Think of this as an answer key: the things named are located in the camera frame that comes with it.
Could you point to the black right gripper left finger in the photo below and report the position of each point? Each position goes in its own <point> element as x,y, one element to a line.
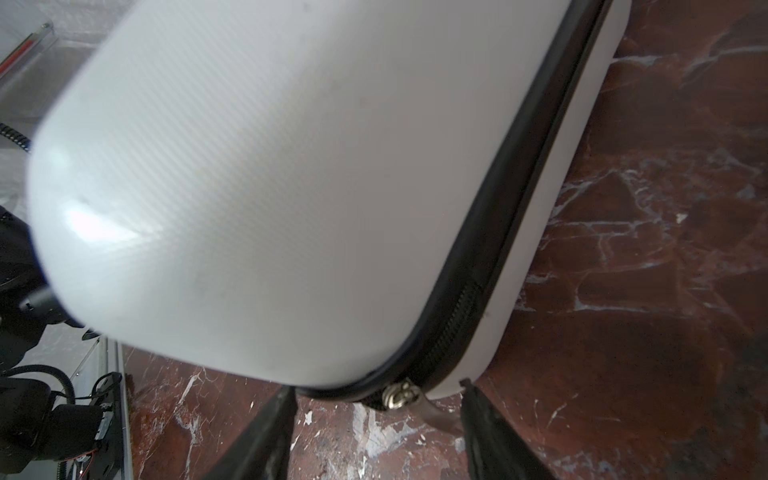
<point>262,450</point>

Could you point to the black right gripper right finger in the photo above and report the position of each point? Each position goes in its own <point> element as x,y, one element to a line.
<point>494,449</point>

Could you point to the white black suitcase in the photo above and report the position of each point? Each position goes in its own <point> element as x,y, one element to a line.
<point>340,196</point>

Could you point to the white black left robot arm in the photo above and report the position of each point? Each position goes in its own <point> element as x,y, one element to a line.
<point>62,396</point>

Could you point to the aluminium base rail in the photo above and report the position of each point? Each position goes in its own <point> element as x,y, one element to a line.
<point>101,378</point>

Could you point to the clear plastic wall bin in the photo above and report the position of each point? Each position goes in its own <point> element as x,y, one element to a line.
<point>20,45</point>

